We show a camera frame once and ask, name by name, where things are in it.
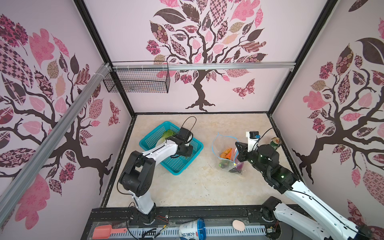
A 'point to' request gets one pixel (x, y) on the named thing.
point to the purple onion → (239, 166)
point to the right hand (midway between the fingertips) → (237, 141)
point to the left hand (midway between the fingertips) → (187, 153)
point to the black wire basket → (139, 77)
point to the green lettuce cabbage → (165, 134)
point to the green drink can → (275, 142)
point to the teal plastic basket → (175, 164)
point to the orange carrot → (226, 154)
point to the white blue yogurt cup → (195, 230)
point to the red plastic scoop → (104, 232)
